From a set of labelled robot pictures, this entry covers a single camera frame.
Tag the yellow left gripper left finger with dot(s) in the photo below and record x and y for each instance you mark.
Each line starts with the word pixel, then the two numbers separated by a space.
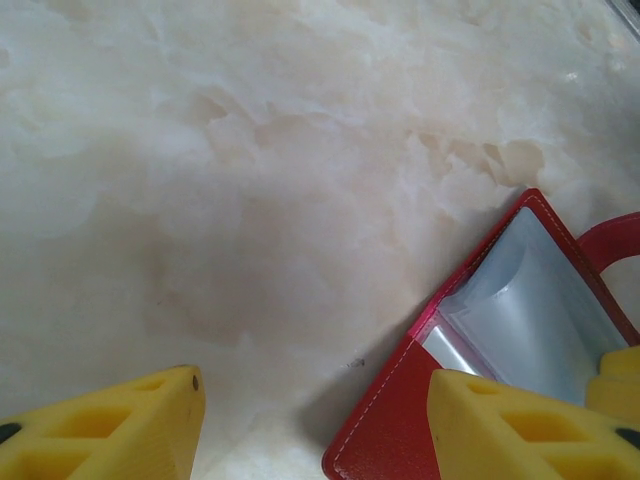
pixel 170 400

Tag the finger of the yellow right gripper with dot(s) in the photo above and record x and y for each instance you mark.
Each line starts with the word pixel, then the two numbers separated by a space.
pixel 620 385

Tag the aluminium table edge rail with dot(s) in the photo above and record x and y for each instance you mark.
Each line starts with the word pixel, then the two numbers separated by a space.
pixel 631 10

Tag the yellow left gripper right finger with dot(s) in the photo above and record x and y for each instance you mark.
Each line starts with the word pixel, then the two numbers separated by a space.
pixel 465 415

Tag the red leather card holder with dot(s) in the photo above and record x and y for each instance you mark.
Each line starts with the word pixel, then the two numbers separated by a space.
pixel 380 425

